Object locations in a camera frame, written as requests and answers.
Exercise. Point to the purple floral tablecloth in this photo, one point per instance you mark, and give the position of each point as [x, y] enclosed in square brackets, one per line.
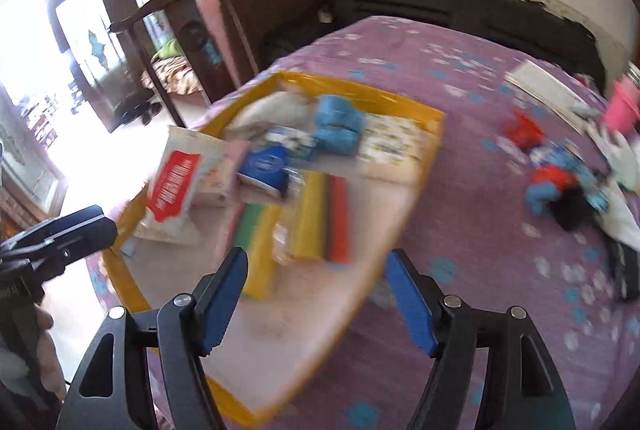
[475, 210]

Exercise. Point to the person's left hand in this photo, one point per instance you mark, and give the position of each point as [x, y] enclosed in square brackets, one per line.
[50, 370]

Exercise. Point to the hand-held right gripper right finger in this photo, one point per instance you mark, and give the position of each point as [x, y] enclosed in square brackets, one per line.
[410, 300]

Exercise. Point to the red and blue knitted toy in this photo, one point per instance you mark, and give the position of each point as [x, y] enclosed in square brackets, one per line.
[522, 130]
[550, 180]

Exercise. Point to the green and yellow sponge pack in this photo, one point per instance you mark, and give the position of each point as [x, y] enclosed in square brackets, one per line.
[260, 250]

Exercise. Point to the black electric motor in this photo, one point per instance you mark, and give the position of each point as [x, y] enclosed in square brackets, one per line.
[575, 210]

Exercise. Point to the blue tissue pack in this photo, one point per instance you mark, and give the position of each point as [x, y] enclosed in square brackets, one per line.
[265, 167]

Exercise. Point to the black plastic packet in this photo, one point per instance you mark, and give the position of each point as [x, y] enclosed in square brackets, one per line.
[627, 270]

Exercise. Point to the red and yellow sponge pack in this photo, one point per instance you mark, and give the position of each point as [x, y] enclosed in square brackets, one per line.
[312, 215]

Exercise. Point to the pink bottle with knitted sleeve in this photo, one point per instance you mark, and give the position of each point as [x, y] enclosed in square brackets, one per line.
[622, 102]

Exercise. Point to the dark wooden chair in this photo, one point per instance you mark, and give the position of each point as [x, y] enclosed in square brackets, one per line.
[215, 35]

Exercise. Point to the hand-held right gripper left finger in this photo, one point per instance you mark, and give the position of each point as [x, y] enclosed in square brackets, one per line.
[225, 305]

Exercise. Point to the green cloth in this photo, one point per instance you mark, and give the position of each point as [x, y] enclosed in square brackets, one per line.
[169, 49]

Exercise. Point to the black slipper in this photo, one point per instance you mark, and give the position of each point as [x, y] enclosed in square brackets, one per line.
[152, 110]

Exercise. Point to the yellow cardboard box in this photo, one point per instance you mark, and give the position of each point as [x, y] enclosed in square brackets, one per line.
[310, 300]

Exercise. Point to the white fluffy cloth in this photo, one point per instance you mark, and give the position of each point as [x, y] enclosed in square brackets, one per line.
[270, 110]

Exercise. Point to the blue cloth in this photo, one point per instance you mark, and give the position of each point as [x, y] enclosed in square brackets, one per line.
[337, 125]

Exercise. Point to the patterned blanket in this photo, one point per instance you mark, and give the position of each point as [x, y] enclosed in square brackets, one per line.
[175, 77]

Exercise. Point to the white green-cuffed knitted glove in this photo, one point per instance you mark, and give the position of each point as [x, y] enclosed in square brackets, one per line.
[625, 160]

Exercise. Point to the brown upholstered sofa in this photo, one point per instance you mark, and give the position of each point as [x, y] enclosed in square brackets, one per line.
[280, 10]

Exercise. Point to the dark wooden sideboard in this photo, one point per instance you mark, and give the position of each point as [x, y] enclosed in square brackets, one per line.
[30, 170]

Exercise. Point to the wooden glass door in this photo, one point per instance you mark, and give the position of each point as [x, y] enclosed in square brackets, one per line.
[100, 75]

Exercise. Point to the white paper booklet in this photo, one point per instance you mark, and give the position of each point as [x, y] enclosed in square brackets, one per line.
[545, 85]

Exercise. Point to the white bag with red label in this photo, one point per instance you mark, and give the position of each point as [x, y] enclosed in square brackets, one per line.
[175, 185]

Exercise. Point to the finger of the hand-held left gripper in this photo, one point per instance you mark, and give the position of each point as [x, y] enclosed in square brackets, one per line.
[55, 225]
[80, 245]

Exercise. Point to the black leather sofa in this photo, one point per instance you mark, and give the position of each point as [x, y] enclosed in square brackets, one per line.
[400, 0]

